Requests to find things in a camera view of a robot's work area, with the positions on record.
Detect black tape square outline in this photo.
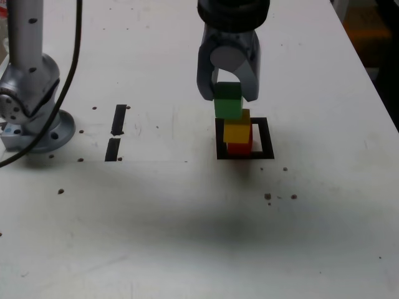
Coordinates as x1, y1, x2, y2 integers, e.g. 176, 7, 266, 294
216, 117, 275, 160

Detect black tape strip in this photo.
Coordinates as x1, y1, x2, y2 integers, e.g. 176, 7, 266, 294
104, 104, 131, 162

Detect red cube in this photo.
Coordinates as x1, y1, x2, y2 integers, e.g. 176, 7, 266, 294
226, 140, 254, 156

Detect green cube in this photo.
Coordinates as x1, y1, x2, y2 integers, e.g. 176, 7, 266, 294
213, 82, 244, 120

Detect yellow cube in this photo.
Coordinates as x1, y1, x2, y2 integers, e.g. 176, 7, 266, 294
223, 108, 252, 144

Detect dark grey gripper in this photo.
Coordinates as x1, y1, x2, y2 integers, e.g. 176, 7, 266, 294
196, 24, 261, 102

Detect thick black cable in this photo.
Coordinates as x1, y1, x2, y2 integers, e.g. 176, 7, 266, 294
0, 0, 84, 168

